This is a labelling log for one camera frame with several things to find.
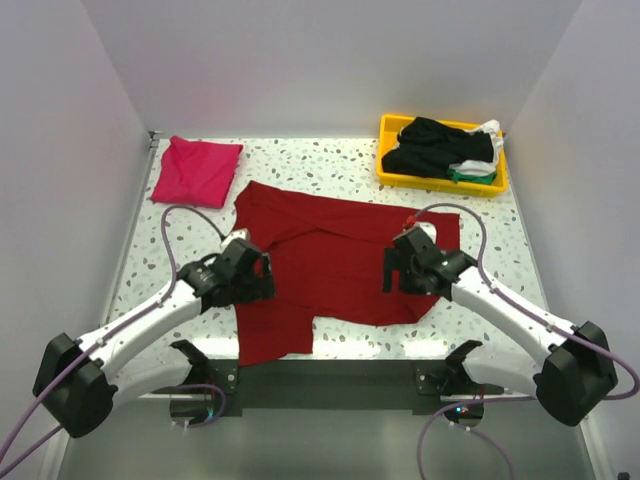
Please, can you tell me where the dark red t shirt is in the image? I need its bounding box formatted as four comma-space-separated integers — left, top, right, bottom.
234, 181, 438, 366

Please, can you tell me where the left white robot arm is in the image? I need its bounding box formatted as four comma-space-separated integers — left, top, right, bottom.
33, 237, 275, 438

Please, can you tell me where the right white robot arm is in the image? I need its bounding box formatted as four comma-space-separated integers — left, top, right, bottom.
383, 227, 618, 426

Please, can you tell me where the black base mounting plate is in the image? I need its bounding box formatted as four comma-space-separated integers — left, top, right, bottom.
164, 359, 503, 422

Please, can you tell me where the green t shirt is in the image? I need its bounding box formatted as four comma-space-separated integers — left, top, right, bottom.
447, 169, 497, 185

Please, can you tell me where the white t shirt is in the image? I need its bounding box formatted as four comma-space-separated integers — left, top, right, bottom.
448, 119, 504, 175

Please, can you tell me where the folded pink t shirt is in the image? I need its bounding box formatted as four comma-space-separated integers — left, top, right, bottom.
151, 136, 244, 209

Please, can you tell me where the black t shirt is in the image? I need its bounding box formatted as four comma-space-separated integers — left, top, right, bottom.
382, 117, 464, 180

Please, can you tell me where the yellow plastic bin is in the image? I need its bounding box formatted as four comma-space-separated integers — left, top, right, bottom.
375, 113, 509, 198

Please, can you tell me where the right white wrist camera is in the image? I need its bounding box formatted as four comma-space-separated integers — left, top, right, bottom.
404, 216, 437, 243

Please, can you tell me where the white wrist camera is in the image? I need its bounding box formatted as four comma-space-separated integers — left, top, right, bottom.
226, 228, 250, 241
404, 216, 437, 243

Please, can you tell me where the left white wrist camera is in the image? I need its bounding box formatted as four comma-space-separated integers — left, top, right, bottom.
226, 228, 250, 241

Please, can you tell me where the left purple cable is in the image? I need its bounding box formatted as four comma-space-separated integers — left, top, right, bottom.
0, 205, 229, 479

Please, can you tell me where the aluminium frame rail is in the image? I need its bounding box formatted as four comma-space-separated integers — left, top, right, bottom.
101, 131, 163, 325

